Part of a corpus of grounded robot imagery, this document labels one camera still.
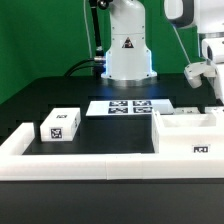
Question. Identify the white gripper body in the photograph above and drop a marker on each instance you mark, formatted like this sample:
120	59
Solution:
213	52

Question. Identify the white cabinet body box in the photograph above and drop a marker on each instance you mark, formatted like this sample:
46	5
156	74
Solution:
187	134

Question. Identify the white U-shaped frame wall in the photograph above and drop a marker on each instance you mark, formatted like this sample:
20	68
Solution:
16	165

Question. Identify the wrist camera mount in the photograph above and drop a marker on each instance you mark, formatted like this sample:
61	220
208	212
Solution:
194	71

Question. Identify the small white cabinet top box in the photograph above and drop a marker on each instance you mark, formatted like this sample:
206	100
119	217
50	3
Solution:
60	125

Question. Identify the white cabinet door panel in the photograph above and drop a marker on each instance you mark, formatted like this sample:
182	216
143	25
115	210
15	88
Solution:
186	110
216	111

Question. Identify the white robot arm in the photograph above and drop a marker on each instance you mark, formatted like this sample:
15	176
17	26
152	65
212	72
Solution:
129	60

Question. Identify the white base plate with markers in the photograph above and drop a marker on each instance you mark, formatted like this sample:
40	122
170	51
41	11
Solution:
129	107

